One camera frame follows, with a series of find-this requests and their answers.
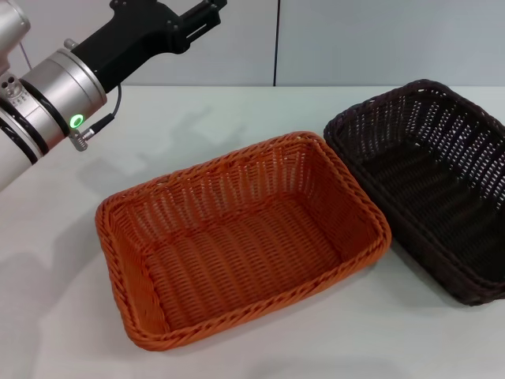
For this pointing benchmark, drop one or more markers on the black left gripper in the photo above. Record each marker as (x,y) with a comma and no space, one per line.
(130,35)

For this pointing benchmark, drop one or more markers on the orange wicker basket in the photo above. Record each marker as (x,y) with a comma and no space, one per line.
(244,268)

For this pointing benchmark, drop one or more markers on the dark brown wicker basket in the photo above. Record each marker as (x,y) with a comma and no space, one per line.
(434,177)

